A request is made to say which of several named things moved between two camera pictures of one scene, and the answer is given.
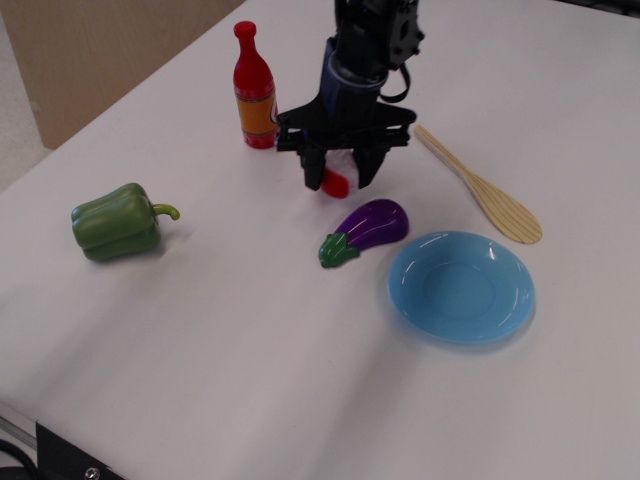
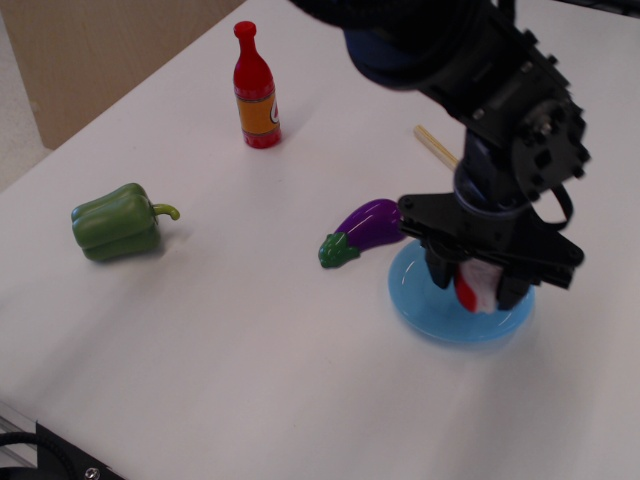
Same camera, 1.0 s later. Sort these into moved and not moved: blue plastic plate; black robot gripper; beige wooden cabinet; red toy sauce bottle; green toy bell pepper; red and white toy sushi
Moved: red and white toy sushi; black robot gripper
Not moved: beige wooden cabinet; blue plastic plate; green toy bell pepper; red toy sauce bottle
